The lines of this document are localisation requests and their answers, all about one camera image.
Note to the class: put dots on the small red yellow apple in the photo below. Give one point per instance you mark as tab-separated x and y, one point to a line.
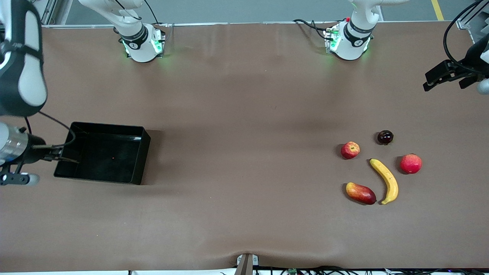
350	150

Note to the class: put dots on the long aluminium frame rail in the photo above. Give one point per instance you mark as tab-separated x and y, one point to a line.
248	23

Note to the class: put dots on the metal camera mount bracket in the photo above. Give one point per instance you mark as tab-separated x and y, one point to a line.
246	264

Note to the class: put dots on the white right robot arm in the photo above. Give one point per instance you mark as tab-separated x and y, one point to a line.
23	76

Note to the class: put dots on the table cover sheet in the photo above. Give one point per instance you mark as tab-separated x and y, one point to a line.
244	114

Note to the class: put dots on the aluminium frame profile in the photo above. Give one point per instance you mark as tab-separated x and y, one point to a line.
475	19
53	11

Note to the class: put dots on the black rectangular plastic tray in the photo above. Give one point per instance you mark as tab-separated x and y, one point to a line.
103	152

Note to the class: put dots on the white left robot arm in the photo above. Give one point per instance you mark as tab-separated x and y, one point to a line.
349	42

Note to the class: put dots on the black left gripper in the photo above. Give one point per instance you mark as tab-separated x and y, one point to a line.
468	65

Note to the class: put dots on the red yellow mango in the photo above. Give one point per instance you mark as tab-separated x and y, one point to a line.
361	193

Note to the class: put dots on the dark purple plum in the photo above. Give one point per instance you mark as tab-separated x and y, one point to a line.
385	137

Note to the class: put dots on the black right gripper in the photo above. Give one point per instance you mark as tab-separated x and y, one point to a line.
35	150

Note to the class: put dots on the yellow banana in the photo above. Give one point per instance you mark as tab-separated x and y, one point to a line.
387	179

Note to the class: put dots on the large red apple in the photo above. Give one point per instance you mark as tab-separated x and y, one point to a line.
411	163

